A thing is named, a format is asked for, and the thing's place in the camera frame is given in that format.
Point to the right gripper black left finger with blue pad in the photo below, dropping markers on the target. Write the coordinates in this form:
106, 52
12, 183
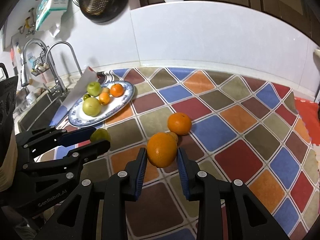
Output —
77, 217

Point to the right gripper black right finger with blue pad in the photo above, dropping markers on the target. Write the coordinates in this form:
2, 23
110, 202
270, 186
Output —
234, 202

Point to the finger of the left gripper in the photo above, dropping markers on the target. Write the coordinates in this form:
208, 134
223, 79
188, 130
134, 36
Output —
31, 144
73, 162

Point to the small green lime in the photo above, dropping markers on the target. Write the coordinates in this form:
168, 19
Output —
100, 134

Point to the yellow-green apple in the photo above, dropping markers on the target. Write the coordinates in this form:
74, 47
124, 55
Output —
91, 107

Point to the small green citrus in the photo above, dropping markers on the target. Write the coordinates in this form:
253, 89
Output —
86, 96

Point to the small orange mandarin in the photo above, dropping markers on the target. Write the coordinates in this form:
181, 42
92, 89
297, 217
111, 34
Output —
104, 98

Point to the large green apple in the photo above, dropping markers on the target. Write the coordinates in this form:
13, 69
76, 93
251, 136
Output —
94, 88

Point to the orange with stem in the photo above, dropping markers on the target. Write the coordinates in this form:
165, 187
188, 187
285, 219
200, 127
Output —
117, 90

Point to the oval orange mandarin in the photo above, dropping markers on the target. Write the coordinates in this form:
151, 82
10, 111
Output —
161, 149

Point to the large orange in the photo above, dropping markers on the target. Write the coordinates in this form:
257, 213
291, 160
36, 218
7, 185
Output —
179, 123

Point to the steel sink basin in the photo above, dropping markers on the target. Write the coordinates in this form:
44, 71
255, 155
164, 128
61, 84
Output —
40, 113

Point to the blue white oval plate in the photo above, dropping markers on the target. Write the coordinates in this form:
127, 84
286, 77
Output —
78, 118

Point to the white paper sheet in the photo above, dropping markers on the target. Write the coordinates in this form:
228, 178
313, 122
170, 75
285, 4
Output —
76, 93

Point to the colourful checkered tablecloth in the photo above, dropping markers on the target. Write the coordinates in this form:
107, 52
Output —
242, 128

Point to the small yellow-green lemon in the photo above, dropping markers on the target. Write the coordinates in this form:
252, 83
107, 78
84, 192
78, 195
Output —
175, 136

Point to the red cloth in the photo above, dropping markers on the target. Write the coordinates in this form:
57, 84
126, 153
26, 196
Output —
309, 112

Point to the tissue paper pack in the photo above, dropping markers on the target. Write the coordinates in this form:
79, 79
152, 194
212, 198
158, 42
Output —
48, 15

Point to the wire sink basket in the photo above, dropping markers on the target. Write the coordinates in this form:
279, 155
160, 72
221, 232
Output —
40, 65

